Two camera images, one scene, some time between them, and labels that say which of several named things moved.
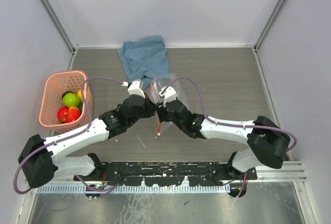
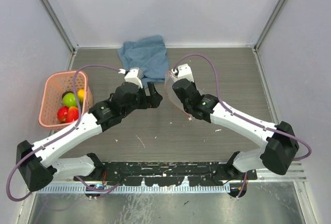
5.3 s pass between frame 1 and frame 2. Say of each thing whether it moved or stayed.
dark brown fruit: stayed
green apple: stayed
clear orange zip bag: moved
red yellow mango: stayed
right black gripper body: moved
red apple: stayed
